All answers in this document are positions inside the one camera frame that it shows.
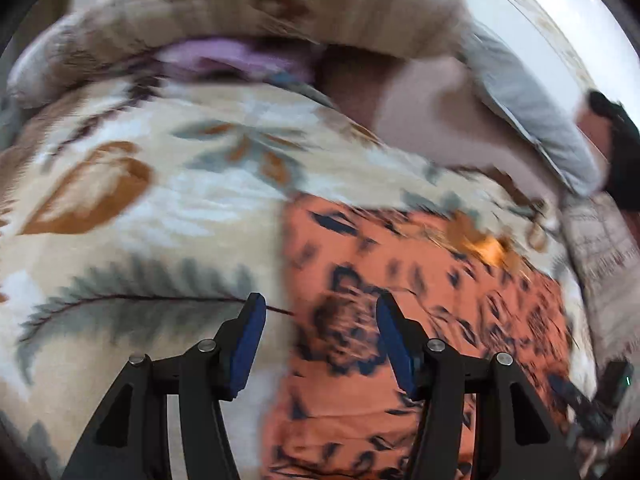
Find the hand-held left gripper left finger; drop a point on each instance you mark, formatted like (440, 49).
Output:
(249, 342)

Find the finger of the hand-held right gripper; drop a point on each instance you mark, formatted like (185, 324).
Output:
(567, 390)

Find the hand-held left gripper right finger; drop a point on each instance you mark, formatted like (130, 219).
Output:
(395, 350)

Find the orange floral cloth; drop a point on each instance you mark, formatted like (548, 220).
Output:
(340, 240)

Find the fringed patterned bedspread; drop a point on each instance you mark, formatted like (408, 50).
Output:
(600, 260)

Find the leaf print blanket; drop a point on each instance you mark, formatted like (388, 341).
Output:
(150, 210)

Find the brown bed sheet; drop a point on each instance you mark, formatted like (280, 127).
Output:
(425, 110)

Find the dark object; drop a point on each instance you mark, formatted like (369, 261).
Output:
(622, 150)

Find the grey pillow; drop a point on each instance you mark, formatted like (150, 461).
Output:
(525, 100)

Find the purple cloth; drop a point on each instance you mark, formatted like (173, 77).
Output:
(225, 57)

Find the striped bolster pillow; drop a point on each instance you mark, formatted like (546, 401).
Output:
(250, 0)

